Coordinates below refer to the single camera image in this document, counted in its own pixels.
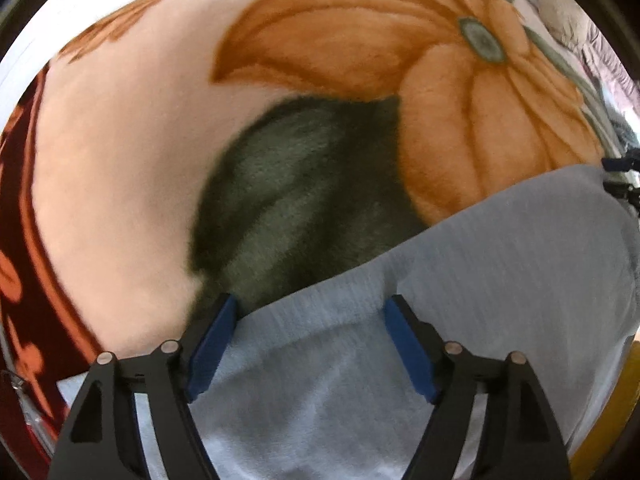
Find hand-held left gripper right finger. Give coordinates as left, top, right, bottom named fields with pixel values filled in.
left=383, top=294, right=573, bottom=480

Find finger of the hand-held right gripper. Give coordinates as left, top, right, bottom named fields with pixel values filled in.
left=601, top=156, right=640, bottom=174
left=602, top=181, right=640, bottom=217

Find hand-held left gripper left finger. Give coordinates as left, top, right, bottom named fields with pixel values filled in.
left=47, top=293, right=239, bottom=480

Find grey fleece pants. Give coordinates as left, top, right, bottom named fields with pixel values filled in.
left=57, top=162, right=640, bottom=480

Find beige padded jacket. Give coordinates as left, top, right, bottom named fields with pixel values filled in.
left=524, top=0, right=588, bottom=52

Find floral plush blanket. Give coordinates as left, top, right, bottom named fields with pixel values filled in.
left=0, top=0, right=623, bottom=461

